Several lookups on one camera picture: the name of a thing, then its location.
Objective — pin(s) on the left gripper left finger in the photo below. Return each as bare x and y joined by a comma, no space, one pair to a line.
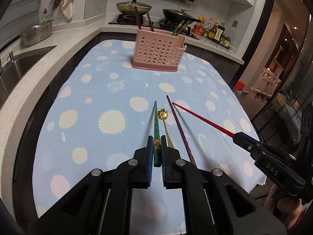
143,171

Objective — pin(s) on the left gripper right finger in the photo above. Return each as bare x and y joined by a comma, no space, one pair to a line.
170,174

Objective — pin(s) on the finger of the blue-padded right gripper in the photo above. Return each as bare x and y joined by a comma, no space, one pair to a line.
246,142

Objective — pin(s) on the green chopstick group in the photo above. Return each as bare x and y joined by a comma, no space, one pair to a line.
156,144
177,28

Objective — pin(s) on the maroon chopstick group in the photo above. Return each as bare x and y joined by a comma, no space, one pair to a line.
188,150
150,22

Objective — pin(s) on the red chopstick group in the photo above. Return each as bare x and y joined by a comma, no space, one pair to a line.
216,126

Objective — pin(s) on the brown chopstick group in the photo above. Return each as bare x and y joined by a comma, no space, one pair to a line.
182,28

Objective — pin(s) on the dark brown chopstick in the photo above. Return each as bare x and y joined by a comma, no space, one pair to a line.
137,16

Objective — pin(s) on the person's right hand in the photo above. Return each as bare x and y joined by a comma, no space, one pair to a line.
290,209

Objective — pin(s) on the gold flower spoon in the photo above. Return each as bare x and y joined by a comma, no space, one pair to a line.
163,115

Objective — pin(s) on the red bag on floor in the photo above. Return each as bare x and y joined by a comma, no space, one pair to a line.
239,86

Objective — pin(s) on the white cabinet furniture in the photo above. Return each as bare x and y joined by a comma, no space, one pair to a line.
266,83

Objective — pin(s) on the blue patterned tablecloth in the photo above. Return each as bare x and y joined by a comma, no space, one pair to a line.
104,112

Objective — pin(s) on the dark jars at end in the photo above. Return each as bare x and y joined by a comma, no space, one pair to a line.
225,42

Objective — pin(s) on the pink perforated utensil holder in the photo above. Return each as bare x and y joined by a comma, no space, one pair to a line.
158,50

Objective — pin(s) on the dark soy sauce bottle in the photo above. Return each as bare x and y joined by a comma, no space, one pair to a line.
219,32

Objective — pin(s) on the brown sauce bottle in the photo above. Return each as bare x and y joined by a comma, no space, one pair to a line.
213,30

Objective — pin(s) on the small green-label jar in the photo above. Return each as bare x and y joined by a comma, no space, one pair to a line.
206,33

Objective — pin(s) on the clear plastic bottle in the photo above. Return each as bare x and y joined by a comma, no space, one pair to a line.
209,23

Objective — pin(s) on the black wok with lid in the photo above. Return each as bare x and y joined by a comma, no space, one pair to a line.
177,16

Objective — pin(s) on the black gas stove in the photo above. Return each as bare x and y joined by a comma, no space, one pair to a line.
162,24

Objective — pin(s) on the brass wok with lid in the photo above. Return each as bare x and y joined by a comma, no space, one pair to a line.
128,7

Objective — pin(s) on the stainless steel sink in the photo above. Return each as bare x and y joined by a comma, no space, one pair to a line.
15,70

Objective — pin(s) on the steel colander bowl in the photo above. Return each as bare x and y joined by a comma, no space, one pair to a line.
37,33

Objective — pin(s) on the green dish soap bottle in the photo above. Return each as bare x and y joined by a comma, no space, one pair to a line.
45,16

